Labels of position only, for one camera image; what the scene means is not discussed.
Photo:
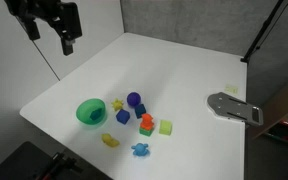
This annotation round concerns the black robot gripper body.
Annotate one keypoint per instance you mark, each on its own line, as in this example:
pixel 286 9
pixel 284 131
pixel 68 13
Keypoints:
pixel 63 17

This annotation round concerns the teal cube in bowl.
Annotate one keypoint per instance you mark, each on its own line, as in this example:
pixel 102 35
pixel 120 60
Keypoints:
pixel 96 114

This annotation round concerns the dark teal-blue cube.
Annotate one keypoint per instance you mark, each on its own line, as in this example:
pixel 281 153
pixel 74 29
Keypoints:
pixel 140 110

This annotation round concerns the yellow spiky star toy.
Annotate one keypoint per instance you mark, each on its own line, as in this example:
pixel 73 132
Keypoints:
pixel 117 104

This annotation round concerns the yellow sticky note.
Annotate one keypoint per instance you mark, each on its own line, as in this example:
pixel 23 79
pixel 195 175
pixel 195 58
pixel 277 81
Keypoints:
pixel 231 89

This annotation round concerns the dark blue cube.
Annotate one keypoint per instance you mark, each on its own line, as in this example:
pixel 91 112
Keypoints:
pixel 123 116

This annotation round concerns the lime green cube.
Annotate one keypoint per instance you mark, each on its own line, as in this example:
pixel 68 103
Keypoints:
pixel 165 127

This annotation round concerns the yellow rubber duck toy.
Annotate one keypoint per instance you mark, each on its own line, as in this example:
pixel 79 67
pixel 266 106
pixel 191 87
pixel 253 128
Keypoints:
pixel 109 140

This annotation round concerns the purple bumpy ball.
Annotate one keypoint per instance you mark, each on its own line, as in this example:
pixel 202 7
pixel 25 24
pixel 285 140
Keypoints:
pixel 133 99

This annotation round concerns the grey metal mounting plate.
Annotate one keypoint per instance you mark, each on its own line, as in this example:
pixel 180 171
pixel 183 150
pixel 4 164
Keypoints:
pixel 225 105

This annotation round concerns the light blue rubber animal toy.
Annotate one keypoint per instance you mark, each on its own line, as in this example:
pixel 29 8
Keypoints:
pixel 140 149

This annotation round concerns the wooden toy shelf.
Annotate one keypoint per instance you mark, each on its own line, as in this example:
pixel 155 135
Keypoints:
pixel 275 115

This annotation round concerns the black tripod with red clamp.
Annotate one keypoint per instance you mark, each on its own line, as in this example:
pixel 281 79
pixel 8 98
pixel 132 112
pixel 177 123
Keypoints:
pixel 57 164

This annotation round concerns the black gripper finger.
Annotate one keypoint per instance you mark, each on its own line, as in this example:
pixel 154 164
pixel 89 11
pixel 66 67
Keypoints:
pixel 67 46
pixel 32 29

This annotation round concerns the black camera stand pole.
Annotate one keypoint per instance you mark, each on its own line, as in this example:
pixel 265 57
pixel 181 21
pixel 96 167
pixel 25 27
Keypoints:
pixel 264 30

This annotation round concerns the orange rubber toy figure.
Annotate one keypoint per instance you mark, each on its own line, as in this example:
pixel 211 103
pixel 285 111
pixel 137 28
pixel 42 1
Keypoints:
pixel 147 122

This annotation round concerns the green plastic bowl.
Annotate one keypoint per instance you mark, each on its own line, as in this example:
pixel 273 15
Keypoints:
pixel 85 109

